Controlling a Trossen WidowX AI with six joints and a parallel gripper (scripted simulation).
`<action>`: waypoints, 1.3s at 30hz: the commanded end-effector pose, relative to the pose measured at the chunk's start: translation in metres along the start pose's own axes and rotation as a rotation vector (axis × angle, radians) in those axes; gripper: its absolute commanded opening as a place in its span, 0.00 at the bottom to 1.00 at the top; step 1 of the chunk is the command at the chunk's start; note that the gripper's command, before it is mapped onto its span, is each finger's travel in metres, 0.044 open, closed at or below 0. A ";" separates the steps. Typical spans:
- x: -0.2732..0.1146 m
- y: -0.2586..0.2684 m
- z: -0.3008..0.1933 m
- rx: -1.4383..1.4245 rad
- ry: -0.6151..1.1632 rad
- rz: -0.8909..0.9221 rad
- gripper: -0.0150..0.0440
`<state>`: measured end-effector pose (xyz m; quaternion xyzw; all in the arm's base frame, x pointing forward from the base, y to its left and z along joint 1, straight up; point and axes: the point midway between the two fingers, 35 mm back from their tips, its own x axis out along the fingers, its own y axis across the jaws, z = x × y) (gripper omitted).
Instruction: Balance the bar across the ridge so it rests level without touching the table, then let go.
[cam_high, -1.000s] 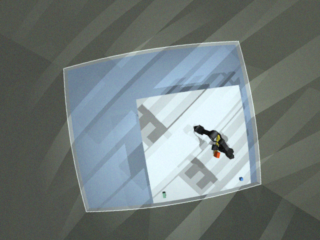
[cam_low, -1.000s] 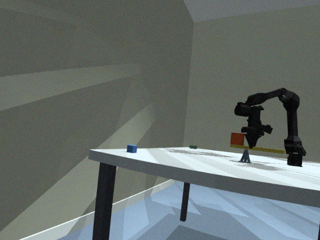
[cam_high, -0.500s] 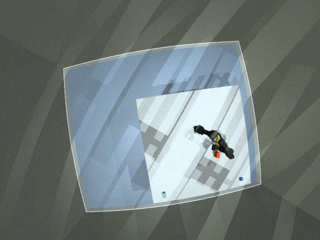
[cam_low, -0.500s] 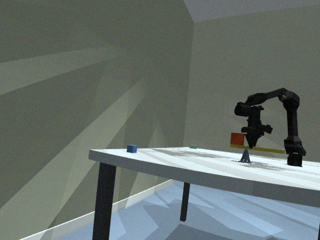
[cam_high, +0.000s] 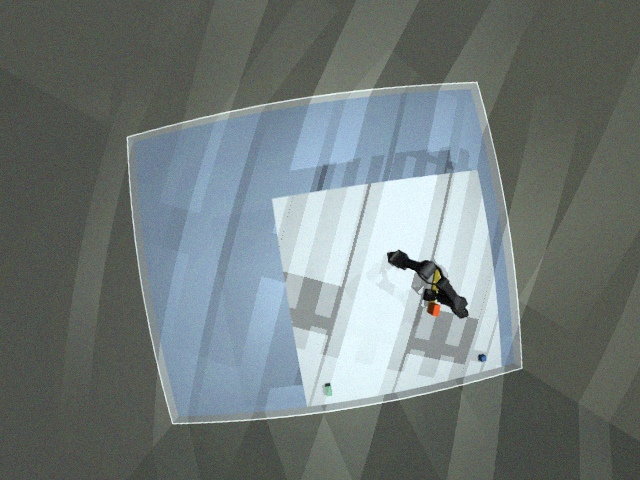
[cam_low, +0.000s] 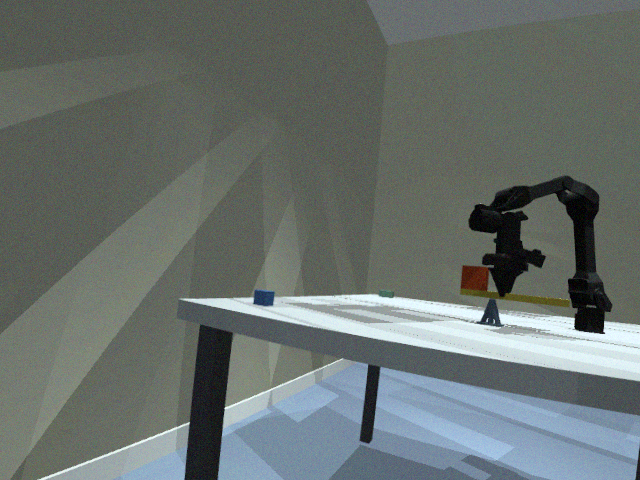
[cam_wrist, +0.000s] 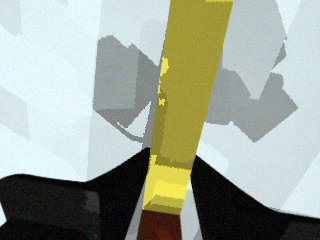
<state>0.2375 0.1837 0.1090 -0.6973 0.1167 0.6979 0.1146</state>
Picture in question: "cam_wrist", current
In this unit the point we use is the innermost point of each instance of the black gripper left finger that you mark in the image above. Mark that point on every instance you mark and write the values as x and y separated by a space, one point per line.
101 207

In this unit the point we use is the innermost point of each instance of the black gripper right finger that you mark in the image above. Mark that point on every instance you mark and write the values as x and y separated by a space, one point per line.
225 212

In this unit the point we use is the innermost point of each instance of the yellow bar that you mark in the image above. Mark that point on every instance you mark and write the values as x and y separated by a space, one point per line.
195 34

